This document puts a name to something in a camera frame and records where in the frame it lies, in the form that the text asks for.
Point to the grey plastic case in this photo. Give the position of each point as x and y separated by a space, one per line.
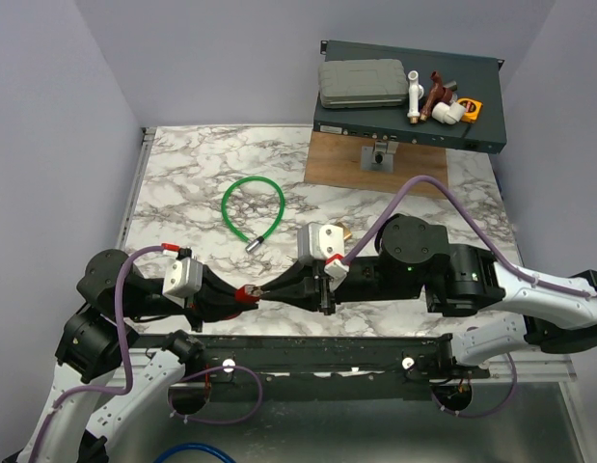
362 83

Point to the dark grey pipe fitting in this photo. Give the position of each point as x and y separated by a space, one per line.
449 94

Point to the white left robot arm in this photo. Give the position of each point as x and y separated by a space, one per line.
95 393

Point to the aluminium side rail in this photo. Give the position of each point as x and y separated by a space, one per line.
134 191

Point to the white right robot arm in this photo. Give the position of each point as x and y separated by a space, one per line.
414 258

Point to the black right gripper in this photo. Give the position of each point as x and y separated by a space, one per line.
299 287

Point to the red plastic seal tag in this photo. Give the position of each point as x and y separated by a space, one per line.
248 301

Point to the white pipe fitting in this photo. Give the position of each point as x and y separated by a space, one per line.
415 94

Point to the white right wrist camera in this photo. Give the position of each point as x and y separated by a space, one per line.
325 243

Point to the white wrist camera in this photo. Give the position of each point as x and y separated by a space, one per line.
325 243
184 275

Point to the yellow tape measure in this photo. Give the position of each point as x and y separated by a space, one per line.
472 109

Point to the small key pair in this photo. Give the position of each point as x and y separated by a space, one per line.
267 266

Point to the brass padlock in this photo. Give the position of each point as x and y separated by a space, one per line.
346 232

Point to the grey metal bracket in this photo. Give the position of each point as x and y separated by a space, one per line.
379 156

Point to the brown pipe fitting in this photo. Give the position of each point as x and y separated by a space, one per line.
436 93

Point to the white elbow pipe fitting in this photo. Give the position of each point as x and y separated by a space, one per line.
448 113

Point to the dark teal network switch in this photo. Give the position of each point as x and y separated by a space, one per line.
476 77

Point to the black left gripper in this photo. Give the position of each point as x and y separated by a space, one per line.
214 300

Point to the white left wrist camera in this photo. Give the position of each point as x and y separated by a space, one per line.
184 275

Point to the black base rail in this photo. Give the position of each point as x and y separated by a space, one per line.
323 368

